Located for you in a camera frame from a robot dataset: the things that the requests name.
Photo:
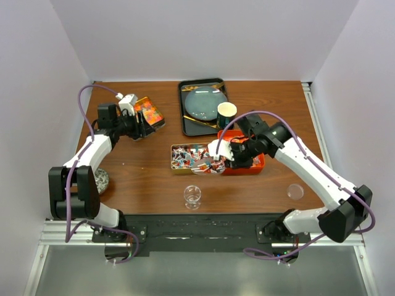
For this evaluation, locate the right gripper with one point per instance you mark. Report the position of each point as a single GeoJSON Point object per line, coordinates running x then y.
{"type": "Point", "coordinates": [237, 163]}

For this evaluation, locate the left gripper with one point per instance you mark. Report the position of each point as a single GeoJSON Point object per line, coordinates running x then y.
{"type": "Point", "coordinates": [141, 129]}

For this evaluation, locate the orange tray of lollipops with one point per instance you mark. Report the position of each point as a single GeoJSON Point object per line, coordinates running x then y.
{"type": "Point", "coordinates": [235, 137]}

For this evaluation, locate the gold tin of gummy candies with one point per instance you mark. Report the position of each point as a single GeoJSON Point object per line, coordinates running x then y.
{"type": "Point", "coordinates": [151, 118]}

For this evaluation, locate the clear plastic scoop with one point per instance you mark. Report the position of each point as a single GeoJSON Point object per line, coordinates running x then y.
{"type": "Point", "coordinates": [208, 166]}

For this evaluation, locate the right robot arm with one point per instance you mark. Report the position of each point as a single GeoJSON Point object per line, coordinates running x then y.
{"type": "Point", "coordinates": [345, 206]}

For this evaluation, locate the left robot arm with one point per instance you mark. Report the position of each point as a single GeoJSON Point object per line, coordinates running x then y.
{"type": "Point", "coordinates": [73, 193]}

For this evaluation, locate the gold knife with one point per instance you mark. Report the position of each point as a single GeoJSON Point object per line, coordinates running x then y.
{"type": "Point", "coordinates": [205, 123]}

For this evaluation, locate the dark green mug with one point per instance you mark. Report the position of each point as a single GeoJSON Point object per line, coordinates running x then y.
{"type": "Point", "coordinates": [226, 112]}

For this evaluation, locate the black serving tray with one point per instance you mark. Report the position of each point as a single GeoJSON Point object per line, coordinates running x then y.
{"type": "Point", "coordinates": [191, 128]}

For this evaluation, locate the silver patterned bowl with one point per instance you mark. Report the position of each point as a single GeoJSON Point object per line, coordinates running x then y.
{"type": "Point", "coordinates": [102, 180]}

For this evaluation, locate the gold fork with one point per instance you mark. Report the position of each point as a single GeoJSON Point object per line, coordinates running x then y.
{"type": "Point", "coordinates": [192, 87]}

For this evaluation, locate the blue-grey ceramic plate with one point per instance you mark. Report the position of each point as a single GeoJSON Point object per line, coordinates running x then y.
{"type": "Point", "coordinates": [202, 103]}

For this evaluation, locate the clear round jar lid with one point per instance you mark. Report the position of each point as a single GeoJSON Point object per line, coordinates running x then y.
{"type": "Point", "coordinates": [295, 191]}

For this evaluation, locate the clear glass jar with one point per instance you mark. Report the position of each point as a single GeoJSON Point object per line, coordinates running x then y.
{"type": "Point", "coordinates": [192, 196]}

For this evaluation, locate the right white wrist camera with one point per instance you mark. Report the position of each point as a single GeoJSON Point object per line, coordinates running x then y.
{"type": "Point", "coordinates": [220, 148]}

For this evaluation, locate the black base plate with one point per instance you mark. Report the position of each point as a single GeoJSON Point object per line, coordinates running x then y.
{"type": "Point", "coordinates": [213, 233]}

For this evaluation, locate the aluminium frame rail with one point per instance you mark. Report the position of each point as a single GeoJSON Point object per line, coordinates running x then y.
{"type": "Point", "coordinates": [142, 183]}

